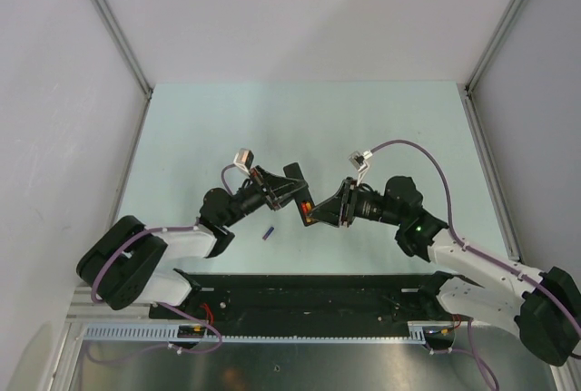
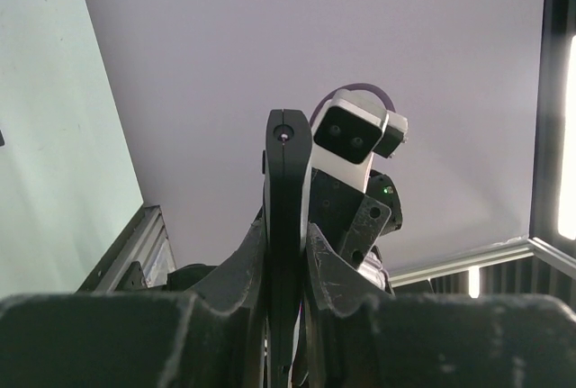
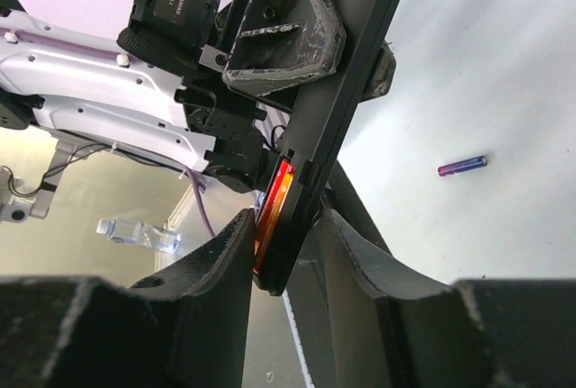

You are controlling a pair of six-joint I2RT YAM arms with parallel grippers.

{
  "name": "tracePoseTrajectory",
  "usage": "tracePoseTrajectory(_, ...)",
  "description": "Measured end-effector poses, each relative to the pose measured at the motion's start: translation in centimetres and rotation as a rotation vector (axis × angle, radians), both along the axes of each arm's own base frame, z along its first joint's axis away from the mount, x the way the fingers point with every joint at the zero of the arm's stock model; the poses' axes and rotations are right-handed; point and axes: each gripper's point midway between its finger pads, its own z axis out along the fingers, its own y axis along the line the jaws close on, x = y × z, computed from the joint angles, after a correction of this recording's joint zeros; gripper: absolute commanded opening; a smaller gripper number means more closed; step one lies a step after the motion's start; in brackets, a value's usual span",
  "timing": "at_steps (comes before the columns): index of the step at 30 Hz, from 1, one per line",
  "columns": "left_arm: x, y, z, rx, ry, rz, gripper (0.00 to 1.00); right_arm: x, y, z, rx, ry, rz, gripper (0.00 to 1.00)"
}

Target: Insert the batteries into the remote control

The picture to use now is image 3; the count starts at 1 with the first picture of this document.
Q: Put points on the black remote control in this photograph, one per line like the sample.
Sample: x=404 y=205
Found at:
x=320 y=120

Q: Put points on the purple battery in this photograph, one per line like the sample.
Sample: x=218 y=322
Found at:
x=462 y=166

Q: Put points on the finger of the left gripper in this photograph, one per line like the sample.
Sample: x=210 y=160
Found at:
x=281 y=44
x=383 y=71

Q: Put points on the red orange battery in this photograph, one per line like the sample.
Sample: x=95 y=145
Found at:
x=283 y=170

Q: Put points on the clear plastic bottle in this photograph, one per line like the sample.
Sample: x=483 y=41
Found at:
x=139 y=234

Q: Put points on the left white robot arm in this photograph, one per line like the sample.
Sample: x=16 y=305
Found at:
x=232 y=91

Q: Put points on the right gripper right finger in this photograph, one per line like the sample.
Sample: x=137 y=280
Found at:
x=394 y=327

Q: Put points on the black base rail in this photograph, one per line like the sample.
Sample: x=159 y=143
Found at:
x=314 y=279

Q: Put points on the white slotted cable duct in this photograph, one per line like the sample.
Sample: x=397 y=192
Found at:
x=297 y=341

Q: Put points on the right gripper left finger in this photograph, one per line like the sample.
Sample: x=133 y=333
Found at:
x=184 y=326

